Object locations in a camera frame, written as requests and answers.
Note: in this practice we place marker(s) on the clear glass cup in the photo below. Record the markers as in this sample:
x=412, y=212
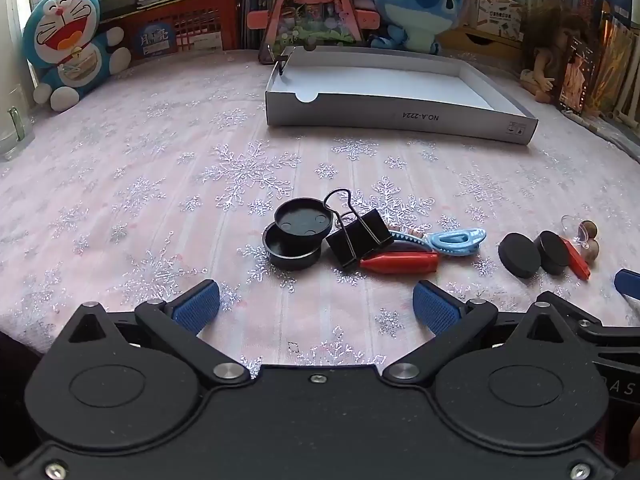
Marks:
x=12, y=140

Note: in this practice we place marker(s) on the black round lid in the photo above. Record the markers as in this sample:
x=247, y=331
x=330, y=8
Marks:
x=303, y=217
x=290, y=255

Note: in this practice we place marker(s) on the patterned blue hair clip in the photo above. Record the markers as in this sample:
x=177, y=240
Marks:
x=407, y=236

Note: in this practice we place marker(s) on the leaning orange picture books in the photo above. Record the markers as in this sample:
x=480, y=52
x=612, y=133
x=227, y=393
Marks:
x=620, y=60

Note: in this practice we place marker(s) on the white cardboard box tray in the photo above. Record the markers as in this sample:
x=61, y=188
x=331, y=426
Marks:
x=390, y=77

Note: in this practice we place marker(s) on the green plastic stick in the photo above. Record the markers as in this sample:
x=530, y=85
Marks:
x=16, y=122

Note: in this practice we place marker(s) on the pink snowflake tablecloth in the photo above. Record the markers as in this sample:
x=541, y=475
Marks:
x=150, y=185

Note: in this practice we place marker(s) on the red plastic piece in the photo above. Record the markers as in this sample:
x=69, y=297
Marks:
x=577, y=262

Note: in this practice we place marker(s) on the black round puck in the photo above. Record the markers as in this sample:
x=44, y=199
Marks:
x=552, y=252
x=520, y=255

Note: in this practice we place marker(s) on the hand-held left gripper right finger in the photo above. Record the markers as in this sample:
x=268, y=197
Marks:
x=435, y=307

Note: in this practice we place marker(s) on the pink triangular miniature house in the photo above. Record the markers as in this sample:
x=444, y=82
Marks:
x=320, y=20

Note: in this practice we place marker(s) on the brown-haired doll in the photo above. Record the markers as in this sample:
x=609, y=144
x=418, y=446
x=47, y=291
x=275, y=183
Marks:
x=542, y=45

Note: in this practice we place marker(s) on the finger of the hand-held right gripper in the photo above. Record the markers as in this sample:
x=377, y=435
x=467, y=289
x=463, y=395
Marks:
x=629, y=282
x=610, y=335

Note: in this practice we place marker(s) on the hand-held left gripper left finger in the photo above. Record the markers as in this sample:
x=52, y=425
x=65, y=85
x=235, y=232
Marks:
x=197, y=305

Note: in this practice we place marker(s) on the white plastic pipes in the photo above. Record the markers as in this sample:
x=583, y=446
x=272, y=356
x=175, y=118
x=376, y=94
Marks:
x=627, y=110

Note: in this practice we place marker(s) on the white printed cardboard carton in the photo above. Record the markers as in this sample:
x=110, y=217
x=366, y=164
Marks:
x=495, y=10

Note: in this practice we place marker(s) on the blue white label card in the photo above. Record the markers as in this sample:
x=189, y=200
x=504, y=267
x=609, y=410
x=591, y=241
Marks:
x=200, y=40

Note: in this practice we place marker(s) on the light blue hair clip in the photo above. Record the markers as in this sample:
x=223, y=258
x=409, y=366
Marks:
x=457, y=241

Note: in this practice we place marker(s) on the large black binder clip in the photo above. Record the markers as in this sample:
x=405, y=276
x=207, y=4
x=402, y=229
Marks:
x=357, y=242

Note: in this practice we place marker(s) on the blue alien plush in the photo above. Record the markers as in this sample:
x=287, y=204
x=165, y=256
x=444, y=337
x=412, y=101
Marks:
x=415, y=0

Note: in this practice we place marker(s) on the brown acorn toy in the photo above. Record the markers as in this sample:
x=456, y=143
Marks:
x=591, y=247

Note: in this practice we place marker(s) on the red plastic tube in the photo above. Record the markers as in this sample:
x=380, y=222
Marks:
x=400, y=262

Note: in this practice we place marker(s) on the small black binder clip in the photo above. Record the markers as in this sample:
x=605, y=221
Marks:
x=279, y=62

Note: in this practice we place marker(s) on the blue robot cat plush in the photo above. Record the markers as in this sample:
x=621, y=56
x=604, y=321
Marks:
x=60, y=35

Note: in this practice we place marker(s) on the red plastic crate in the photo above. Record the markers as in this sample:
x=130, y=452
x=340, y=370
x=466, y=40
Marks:
x=200, y=15

